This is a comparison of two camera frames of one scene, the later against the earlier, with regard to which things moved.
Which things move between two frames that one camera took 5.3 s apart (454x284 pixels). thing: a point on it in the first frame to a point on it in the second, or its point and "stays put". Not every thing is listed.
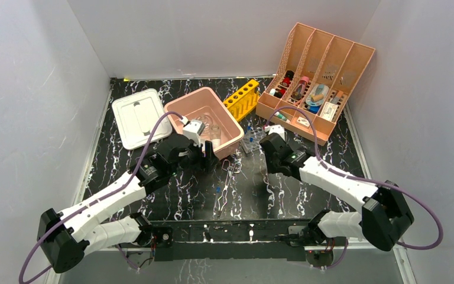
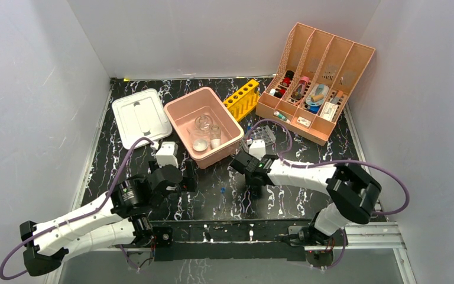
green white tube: [282, 116] stays put
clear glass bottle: [215, 135] stays put
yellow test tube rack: [243, 102] stays put
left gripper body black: [194, 159] to [187, 183]
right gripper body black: [272, 165] to [249, 183]
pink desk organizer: [319, 74] stays put
